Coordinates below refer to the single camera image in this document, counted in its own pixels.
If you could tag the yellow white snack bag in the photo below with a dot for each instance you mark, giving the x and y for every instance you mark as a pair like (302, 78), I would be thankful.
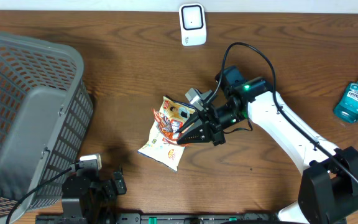
(157, 147)

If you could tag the white barcode scanner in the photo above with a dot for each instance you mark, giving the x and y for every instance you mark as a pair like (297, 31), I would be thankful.
(192, 24)

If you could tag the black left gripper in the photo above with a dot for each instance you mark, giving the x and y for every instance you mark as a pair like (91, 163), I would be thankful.
(110, 191)

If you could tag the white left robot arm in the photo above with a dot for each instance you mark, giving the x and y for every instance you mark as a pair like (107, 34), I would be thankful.
(87, 198)

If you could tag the blue Listerine mouthwash bottle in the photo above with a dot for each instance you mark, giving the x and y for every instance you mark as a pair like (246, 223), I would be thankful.
(347, 108)

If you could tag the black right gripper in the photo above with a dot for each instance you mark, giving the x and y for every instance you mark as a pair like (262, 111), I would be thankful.
(203, 133)

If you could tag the grey plastic mesh basket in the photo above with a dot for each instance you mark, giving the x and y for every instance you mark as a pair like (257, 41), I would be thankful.
(45, 111)

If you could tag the orange red candy bar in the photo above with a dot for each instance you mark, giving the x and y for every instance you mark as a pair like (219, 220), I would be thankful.
(169, 121)

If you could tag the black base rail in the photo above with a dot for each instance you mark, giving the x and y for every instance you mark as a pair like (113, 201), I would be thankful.
(137, 218)

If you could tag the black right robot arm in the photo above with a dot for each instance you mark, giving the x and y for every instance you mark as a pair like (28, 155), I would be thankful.
(329, 175)

